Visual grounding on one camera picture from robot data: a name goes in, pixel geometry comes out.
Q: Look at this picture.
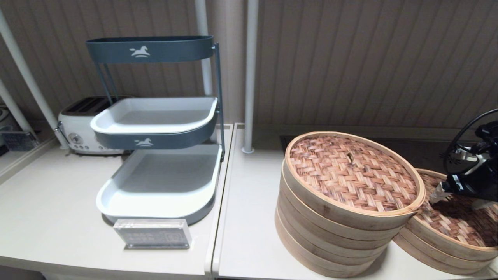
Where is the small woven bamboo steamer lid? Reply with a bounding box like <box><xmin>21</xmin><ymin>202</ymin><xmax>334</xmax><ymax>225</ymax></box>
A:
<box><xmin>401</xmin><ymin>168</ymin><xmax>498</xmax><ymax>262</ymax></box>

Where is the low bamboo steamer base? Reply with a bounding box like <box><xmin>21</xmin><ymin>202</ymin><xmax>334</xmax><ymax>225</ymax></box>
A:
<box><xmin>392</xmin><ymin>229</ymin><xmax>498</xmax><ymax>275</ymax></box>

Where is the large bamboo steamer basket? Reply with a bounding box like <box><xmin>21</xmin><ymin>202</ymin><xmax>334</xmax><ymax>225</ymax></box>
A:
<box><xmin>277</xmin><ymin>183</ymin><xmax>401</xmax><ymax>253</ymax></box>
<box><xmin>274</xmin><ymin>210</ymin><xmax>386</xmax><ymax>278</ymax></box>

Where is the white metal support pole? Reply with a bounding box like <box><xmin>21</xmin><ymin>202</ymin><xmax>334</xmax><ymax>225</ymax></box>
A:
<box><xmin>0</xmin><ymin>8</ymin><xmax>70</xmax><ymax>151</ymax></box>
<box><xmin>0</xmin><ymin>80</ymin><xmax>34</xmax><ymax>135</ymax></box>
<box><xmin>194</xmin><ymin>0</ymin><xmax>215</xmax><ymax>97</ymax></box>
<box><xmin>241</xmin><ymin>0</ymin><xmax>259</xmax><ymax>154</ymax></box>

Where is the white-lined blue-grey rack tray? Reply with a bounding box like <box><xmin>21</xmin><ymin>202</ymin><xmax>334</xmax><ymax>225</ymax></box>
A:
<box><xmin>96</xmin><ymin>144</ymin><xmax>223</xmax><ymax>226</ymax></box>
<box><xmin>90</xmin><ymin>96</ymin><xmax>218</xmax><ymax>151</ymax></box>

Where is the clear acrylic warning sign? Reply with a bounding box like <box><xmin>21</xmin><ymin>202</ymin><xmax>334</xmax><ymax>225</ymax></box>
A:
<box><xmin>113</xmin><ymin>219</ymin><xmax>192</xmax><ymax>250</ymax></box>

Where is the blue-grey oval rack shelf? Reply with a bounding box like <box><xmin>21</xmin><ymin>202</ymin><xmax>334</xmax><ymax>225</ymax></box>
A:
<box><xmin>86</xmin><ymin>36</ymin><xmax>214</xmax><ymax>64</ymax></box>

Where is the white retro toaster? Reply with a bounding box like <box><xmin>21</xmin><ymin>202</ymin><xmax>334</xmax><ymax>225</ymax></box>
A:
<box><xmin>57</xmin><ymin>96</ymin><xmax>125</xmax><ymax>156</ymax></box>

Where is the small dark acrylic sign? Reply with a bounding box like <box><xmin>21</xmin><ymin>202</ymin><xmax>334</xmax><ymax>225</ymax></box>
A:
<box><xmin>0</xmin><ymin>131</ymin><xmax>39</xmax><ymax>153</ymax></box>

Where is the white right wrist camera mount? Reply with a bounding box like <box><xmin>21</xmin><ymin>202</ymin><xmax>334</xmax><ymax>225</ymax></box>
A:
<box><xmin>452</xmin><ymin>149</ymin><xmax>485</xmax><ymax>176</ymax></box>

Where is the black camera cable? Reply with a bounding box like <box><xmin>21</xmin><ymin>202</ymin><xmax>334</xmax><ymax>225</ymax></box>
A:
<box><xmin>444</xmin><ymin>109</ymin><xmax>498</xmax><ymax>175</ymax></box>

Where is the blue-grey metal rack frame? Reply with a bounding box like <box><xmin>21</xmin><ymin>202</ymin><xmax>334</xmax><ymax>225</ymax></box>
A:
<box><xmin>95</xmin><ymin>43</ymin><xmax>226</xmax><ymax>162</ymax></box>

